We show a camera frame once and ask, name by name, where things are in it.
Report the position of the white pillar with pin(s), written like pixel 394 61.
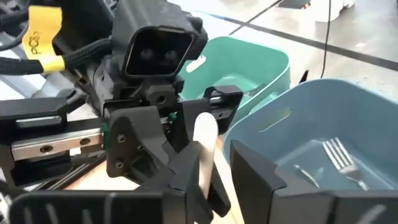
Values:
pixel 335 9

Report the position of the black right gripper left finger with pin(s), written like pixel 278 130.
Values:
pixel 93 208

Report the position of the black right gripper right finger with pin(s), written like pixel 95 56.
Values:
pixel 261 193

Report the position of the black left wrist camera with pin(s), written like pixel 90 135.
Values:
pixel 155 18

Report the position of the black frame bracket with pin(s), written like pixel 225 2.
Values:
pixel 305 77

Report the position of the green plastic bin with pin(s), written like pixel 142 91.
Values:
pixel 236 62

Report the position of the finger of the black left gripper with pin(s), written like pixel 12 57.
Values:
pixel 183 130
pixel 133 146

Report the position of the blue plastic bin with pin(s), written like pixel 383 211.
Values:
pixel 342 112

